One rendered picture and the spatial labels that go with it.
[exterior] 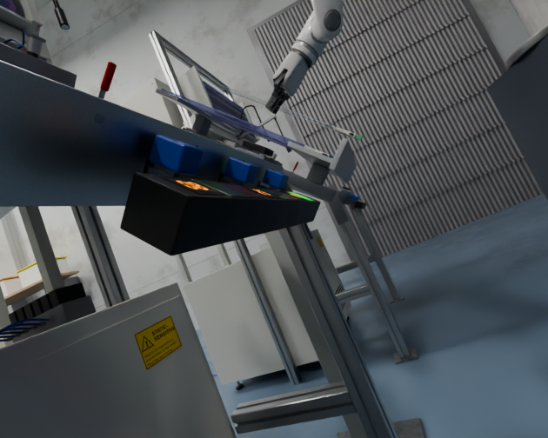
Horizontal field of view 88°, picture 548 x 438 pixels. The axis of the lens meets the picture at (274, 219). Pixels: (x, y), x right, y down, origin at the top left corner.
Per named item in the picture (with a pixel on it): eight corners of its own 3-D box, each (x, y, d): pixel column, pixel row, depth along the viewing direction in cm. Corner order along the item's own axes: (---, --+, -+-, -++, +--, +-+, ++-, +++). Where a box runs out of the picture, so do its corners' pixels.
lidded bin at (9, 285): (36, 289, 428) (30, 273, 430) (8, 295, 390) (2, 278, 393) (12, 301, 435) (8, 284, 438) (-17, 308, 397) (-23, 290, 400)
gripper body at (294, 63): (297, 59, 92) (277, 90, 94) (288, 41, 82) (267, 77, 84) (316, 69, 90) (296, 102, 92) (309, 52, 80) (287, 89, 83)
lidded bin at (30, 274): (72, 272, 416) (67, 255, 419) (47, 276, 379) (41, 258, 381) (48, 284, 424) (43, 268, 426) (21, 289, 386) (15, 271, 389)
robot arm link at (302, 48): (299, 51, 91) (294, 60, 92) (291, 36, 83) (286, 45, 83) (320, 63, 89) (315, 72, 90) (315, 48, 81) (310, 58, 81)
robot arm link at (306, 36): (323, 56, 82) (313, 60, 91) (350, 11, 80) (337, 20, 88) (300, 36, 79) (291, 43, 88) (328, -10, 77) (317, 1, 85)
